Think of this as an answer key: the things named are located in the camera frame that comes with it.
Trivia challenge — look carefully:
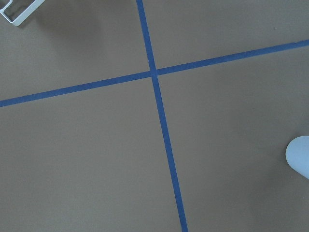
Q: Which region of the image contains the white wire cup rack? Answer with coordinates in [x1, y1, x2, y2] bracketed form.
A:
[0, 0, 45, 27]

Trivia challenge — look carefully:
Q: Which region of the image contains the light blue plastic cup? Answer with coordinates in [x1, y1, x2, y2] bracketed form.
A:
[285, 136, 309, 179]

